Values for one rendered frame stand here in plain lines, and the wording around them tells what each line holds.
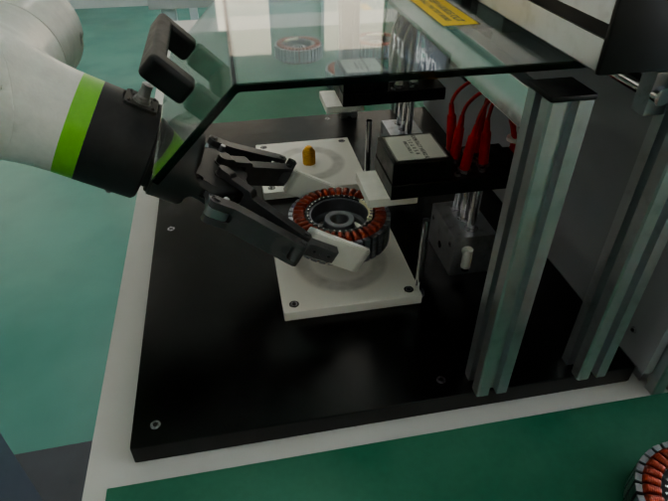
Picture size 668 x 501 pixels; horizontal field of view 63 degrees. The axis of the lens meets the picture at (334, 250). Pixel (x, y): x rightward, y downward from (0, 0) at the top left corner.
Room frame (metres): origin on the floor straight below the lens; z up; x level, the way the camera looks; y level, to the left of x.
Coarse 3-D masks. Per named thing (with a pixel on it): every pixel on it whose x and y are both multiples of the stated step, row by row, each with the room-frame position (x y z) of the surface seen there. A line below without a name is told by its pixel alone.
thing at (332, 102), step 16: (432, 80) 0.77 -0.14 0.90; (320, 96) 0.75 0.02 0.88; (336, 96) 0.74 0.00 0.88; (352, 96) 0.71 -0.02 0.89; (368, 96) 0.71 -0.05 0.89; (384, 96) 0.72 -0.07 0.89; (400, 96) 0.72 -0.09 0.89; (416, 96) 0.73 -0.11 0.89; (432, 96) 0.73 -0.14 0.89; (336, 112) 0.71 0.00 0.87; (400, 112) 0.78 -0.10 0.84
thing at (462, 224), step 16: (432, 208) 0.55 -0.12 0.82; (448, 208) 0.54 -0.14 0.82; (432, 224) 0.55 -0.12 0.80; (448, 224) 0.51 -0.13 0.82; (464, 224) 0.51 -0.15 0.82; (480, 224) 0.51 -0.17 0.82; (432, 240) 0.54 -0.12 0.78; (448, 240) 0.50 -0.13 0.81; (464, 240) 0.48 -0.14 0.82; (480, 240) 0.49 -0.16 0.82; (448, 256) 0.49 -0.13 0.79; (480, 256) 0.49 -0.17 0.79; (448, 272) 0.48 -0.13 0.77; (464, 272) 0.49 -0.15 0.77
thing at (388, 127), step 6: (384, 120) 0.79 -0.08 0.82; (390, 120) 0.79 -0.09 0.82; (396, 120) 0.79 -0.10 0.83; (384, 126) 0.77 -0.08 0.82; (390, 126) 0.77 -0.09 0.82; (396, 126) 0.77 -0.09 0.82; (414, 126) 0.77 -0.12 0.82; (384, 132) 0.77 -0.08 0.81; (390, 132) 0.75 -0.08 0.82; (396, 132) 0.75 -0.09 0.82; (402, 132) 0.75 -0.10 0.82; (414, 132) 0.75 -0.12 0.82; (420, 132) 0.75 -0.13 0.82
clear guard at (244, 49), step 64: (256, 0) 0.49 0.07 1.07; (320, 0) 0.49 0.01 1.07; (384, 0) 0.49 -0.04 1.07; (448, 0) 0.49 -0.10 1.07; (192, 64) 0.42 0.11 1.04; (256, 64) 0.33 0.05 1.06; (320, 64) 0.33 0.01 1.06; (384, 64) 0.33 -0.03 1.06; (448, 64) 0.33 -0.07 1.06; (512, 64) 0.33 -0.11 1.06; (576, 64) 0.34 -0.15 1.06; (192, 128) 0.30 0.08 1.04
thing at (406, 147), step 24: (384, 144) 0.52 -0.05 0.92; (408, 144) 0.52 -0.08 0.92; (432, 144) 0.52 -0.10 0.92; (384, 168) 0.50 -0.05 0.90; (408, 168) 0.48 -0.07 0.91; (432, 168) 0.48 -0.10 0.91; (456, 168) 0.51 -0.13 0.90; (480, 168) 0.50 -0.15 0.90; (384, 192) 0.49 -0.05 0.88; (408, 192) 0.47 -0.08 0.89; (432, 192) 0.48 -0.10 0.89; (456, 192) 0.48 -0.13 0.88; (480, 192) 0.50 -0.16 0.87
